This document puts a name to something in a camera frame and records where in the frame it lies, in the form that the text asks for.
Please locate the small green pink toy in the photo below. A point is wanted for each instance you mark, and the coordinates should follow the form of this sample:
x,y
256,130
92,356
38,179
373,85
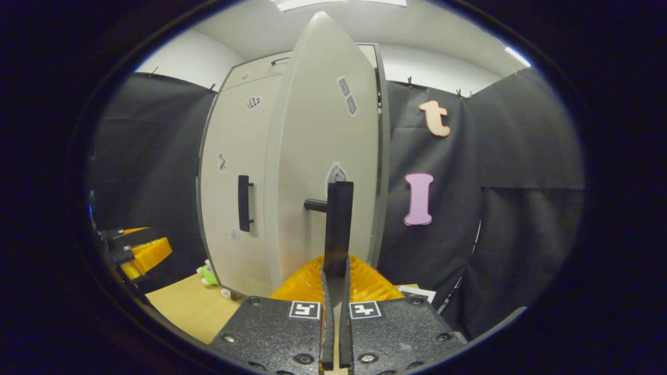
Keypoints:
x,y
208,274

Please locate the small ceiling light panel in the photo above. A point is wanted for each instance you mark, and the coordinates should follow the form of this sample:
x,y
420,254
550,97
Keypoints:
x,y
517,56

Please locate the grey cabinet door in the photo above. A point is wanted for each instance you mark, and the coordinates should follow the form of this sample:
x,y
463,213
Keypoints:
x,y
232,135
307,130

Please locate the white paper card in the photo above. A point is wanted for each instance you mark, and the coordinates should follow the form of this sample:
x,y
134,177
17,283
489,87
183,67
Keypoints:
x,y
419,293

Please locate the black backdrop cloth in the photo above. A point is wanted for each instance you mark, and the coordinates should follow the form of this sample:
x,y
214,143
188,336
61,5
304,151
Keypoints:
x,y
521,234
151,156

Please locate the grey double-door shoe cabinet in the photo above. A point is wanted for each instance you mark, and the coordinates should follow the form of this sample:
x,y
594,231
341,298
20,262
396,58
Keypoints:
x,y
388,156

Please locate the grey cabinet top panel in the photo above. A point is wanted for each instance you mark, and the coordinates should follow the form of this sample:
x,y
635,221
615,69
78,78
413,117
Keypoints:
x,y
255,73

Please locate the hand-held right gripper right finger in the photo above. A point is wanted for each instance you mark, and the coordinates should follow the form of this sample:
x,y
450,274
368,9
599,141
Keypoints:
x,y
401,328

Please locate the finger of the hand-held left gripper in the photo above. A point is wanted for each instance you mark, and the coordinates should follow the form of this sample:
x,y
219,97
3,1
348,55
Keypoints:
x,y
130,233
151,252

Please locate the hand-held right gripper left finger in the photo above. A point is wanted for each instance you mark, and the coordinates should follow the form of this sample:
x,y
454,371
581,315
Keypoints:
x,y
271,333

